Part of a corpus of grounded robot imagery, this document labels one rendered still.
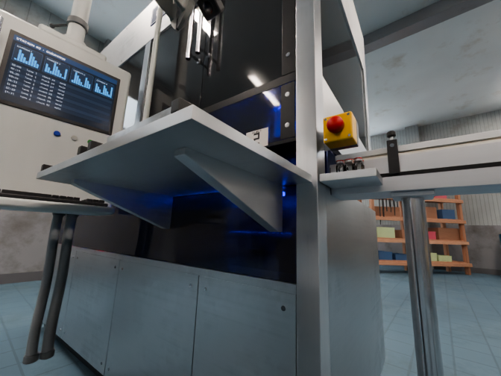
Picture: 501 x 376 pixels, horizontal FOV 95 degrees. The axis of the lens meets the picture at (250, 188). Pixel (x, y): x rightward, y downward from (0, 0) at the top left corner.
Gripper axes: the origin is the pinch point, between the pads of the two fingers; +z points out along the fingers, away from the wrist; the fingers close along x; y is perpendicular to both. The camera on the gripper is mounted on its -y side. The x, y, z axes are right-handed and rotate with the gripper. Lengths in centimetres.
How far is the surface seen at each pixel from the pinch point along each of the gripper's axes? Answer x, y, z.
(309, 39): 10.8, -35.6, -20.3
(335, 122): 18.4, -32.0, 10.2
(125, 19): -306, -101, -279
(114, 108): -86, -24, -22
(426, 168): 35, -46, 20
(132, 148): -6.5, 2.6, 23.5
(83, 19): -94, -6, -64
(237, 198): 2.1, -16.2, 30.1
